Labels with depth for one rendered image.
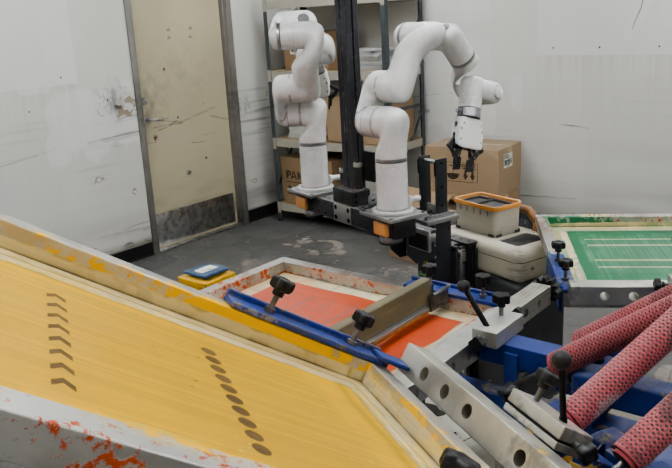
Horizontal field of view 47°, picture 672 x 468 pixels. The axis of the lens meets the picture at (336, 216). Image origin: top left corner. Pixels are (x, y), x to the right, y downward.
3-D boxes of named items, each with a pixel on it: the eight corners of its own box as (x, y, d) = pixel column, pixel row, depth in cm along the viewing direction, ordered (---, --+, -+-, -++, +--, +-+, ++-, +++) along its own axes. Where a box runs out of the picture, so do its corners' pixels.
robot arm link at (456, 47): (422, 36, 222) (385, 37, 233) (454, 85, 236) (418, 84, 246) (448, -4, 227) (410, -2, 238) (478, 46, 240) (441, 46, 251)
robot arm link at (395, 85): (425, 8, 217) (378, 11, 231) (392, 136, 216) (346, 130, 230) (455, 27, 227) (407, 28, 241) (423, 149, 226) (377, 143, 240)
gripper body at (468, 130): (463, 110, 241) (459, 145, 241) (488, 116, 246) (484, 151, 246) (449, 112, 248) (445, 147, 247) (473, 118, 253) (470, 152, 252)
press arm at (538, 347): (478, 359, 165) (478, 338, 163) (491, 349, 169) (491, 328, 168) (555, 380, 154) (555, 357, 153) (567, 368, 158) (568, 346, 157)
